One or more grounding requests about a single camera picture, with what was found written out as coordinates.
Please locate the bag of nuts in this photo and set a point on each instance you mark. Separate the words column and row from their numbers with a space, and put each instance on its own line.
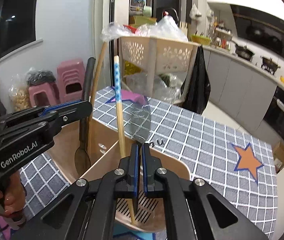
column 19, row 93

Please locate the transparent dark spoon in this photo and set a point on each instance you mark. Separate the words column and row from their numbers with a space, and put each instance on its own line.
column 139, row 129

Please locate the cardboard box on floor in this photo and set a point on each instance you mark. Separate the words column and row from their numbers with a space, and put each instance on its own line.
column 278, row 155

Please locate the beige plastic storage rack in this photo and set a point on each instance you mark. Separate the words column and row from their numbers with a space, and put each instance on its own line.
column 159, row 56

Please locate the blue patterned chopstick in holder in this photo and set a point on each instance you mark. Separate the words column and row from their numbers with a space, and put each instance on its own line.
column 118, row 100

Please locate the tall pink plastic stool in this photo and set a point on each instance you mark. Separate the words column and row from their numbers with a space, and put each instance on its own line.
column 70, row 78

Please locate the black pot on stove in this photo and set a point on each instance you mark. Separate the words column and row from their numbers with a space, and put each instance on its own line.
column 269, row 66

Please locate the green colander basket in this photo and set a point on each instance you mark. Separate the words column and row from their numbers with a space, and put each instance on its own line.
column 201, row 39

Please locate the black garbage bag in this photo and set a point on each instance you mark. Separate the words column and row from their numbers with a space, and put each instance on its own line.
column 199, row 88

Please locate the black wok on stove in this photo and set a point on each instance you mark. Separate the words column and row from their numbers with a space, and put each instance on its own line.
column 243, row 52

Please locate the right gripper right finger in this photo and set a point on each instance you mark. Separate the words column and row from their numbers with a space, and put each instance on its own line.
column 150, row 164

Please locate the person's left hand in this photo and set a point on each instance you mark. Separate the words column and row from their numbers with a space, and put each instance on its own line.
column 12, row 202

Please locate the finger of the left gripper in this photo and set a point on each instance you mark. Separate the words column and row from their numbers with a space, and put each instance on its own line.
column 68, row 115
column 59, row 106

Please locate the plain wooden chopstick in holder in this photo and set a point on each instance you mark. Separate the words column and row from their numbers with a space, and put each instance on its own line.
column 94, row 90

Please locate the grey checked tablecloth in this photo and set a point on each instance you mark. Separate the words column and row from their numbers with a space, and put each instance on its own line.
column 202, row 144

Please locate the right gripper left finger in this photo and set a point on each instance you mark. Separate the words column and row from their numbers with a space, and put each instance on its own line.
column 129, row 183

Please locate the low pink plastic stool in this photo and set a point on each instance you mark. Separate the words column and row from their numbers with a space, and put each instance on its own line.
column 46, row 94

